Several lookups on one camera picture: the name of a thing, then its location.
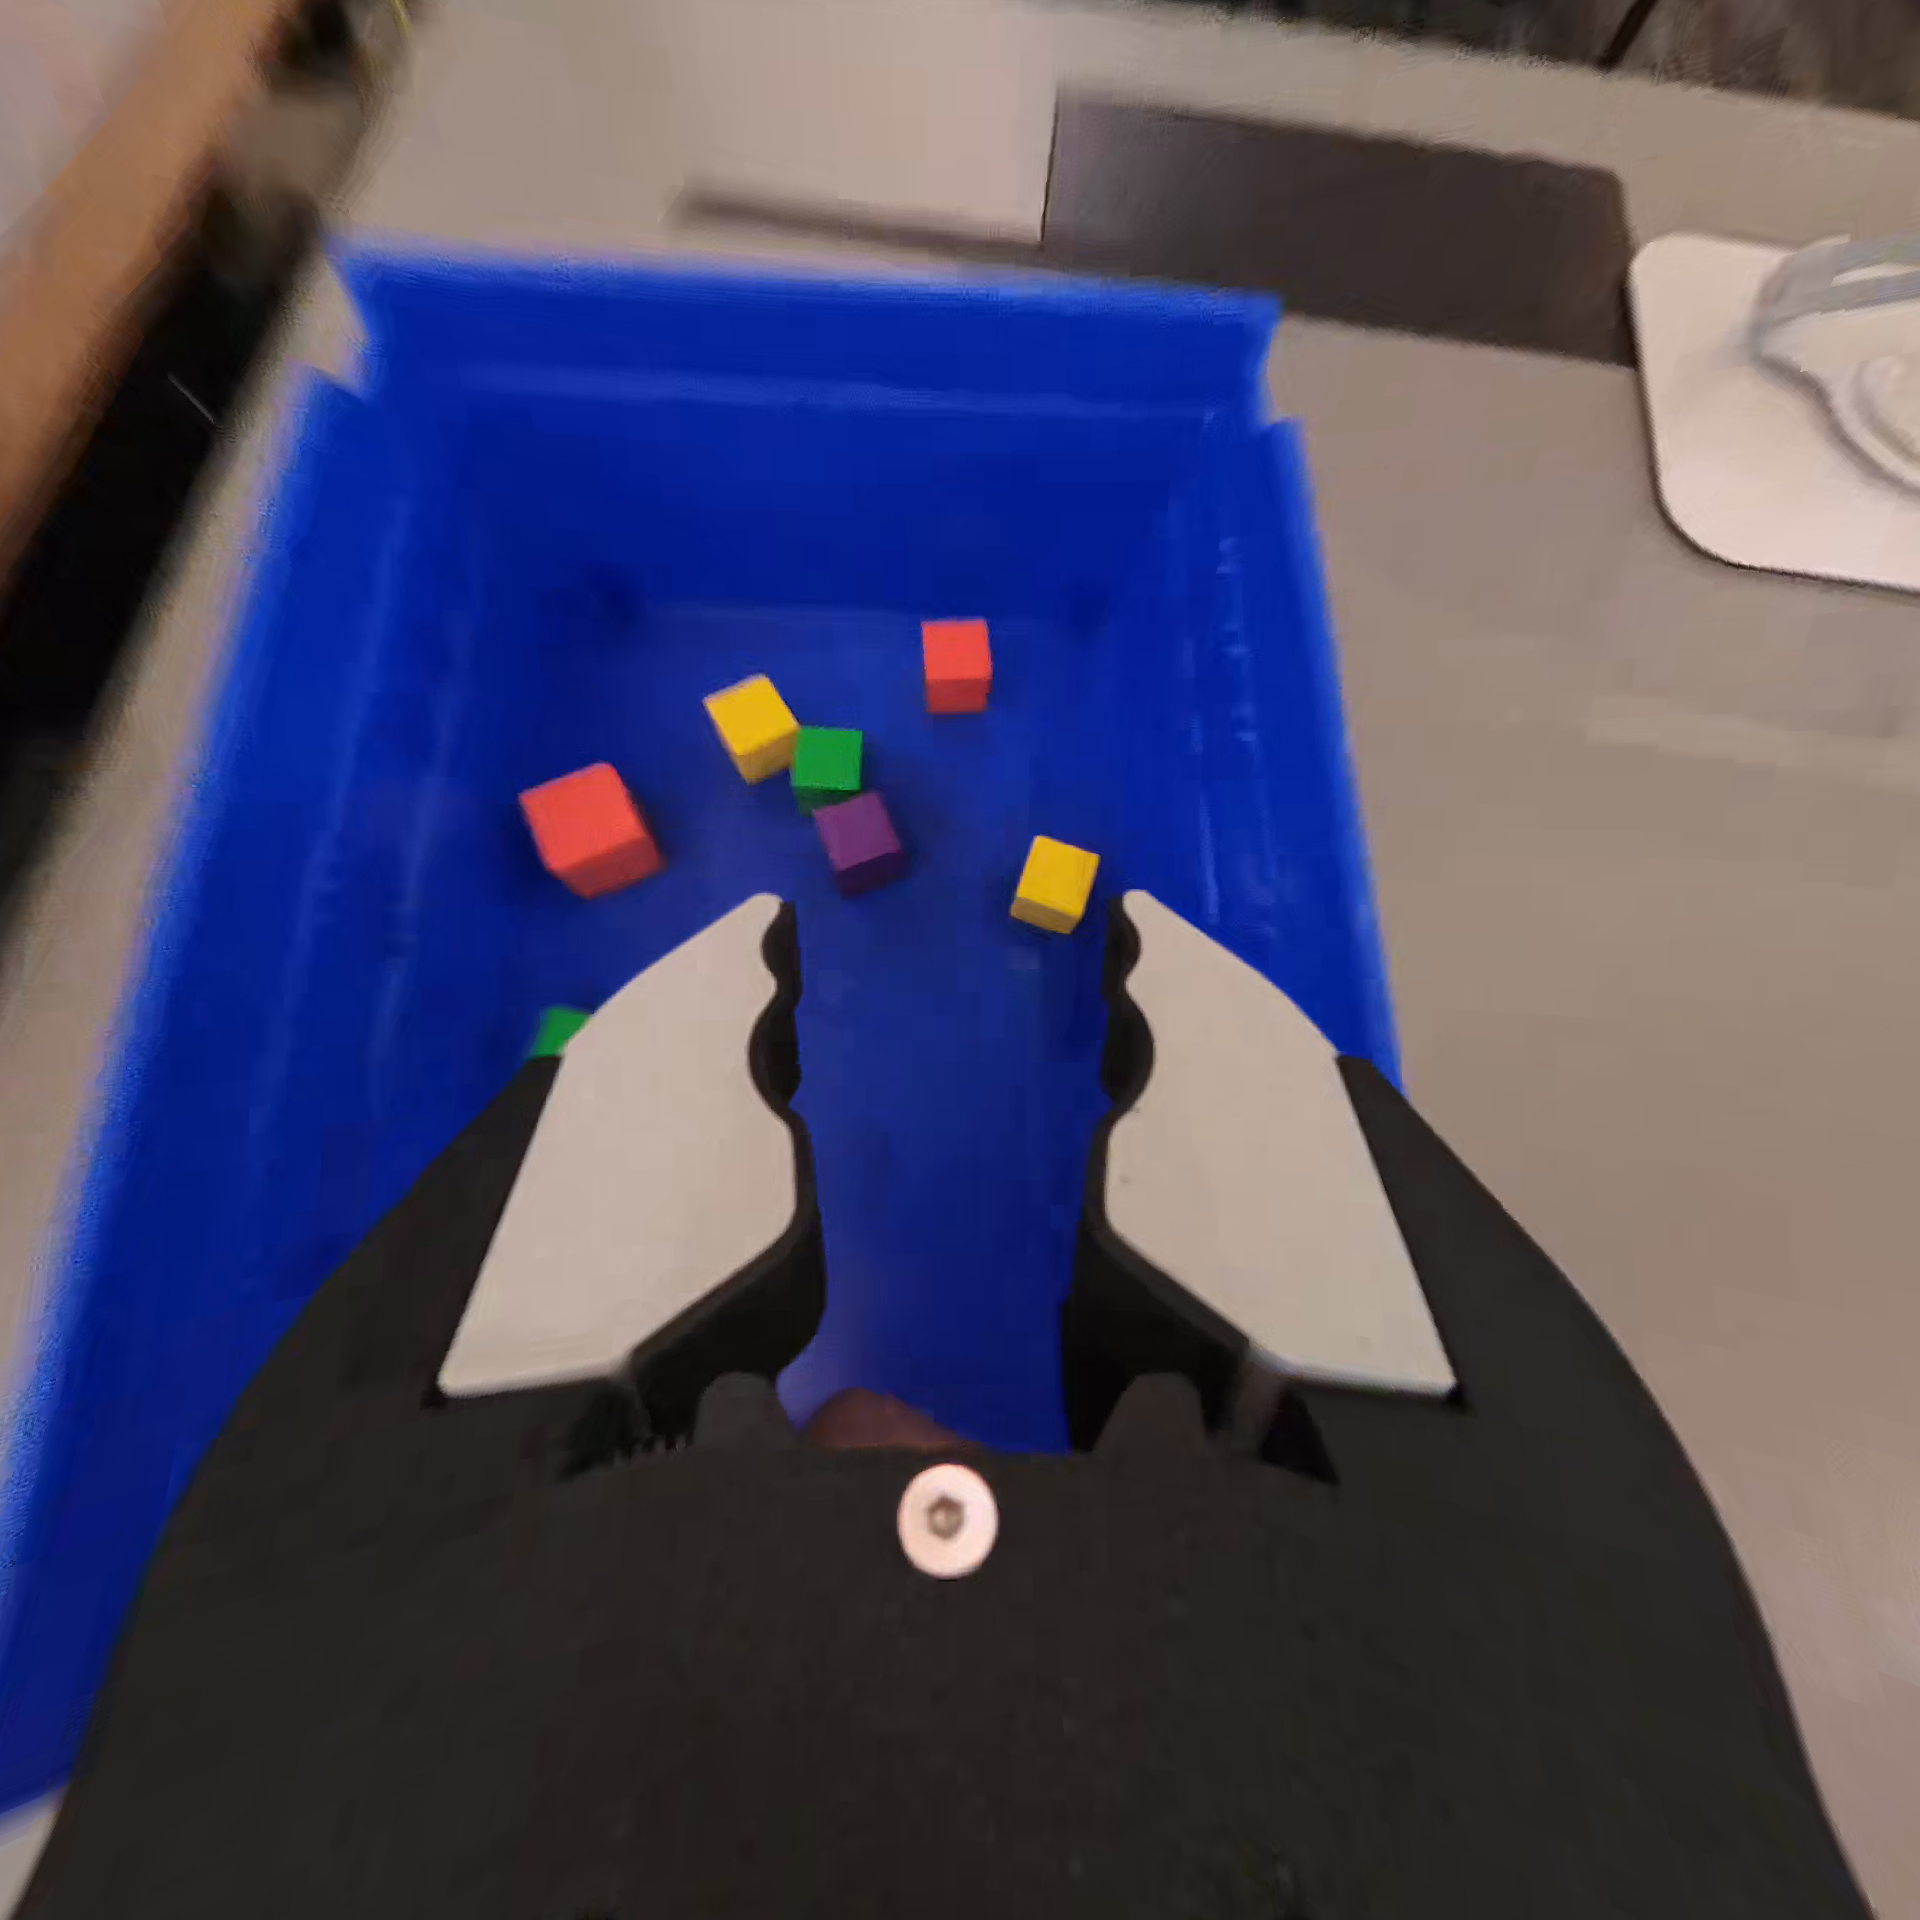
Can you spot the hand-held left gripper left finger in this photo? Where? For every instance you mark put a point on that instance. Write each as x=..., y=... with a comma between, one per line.
x=644, y=1200

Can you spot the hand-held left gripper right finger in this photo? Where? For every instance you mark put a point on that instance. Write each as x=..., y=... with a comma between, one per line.
x=1267, y=1200

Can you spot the small green wooden cube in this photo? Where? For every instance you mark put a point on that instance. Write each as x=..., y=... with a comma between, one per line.
x=560, y=1031
x=825, y=761

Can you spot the large red wooden cube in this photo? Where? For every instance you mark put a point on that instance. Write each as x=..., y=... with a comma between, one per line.
x=585, y=827

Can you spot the purple wooden cube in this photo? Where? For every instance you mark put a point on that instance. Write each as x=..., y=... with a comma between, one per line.
x=857, y=844

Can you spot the blue plastic bin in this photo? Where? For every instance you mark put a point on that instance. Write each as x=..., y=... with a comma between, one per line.
x=374, y=675

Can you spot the yellow wooden cube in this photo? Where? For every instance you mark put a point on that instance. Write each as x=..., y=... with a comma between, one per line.
x=750, y=726
x=1054, y=883

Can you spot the wooden table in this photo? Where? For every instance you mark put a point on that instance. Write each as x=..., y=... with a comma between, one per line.
x=105, y=224

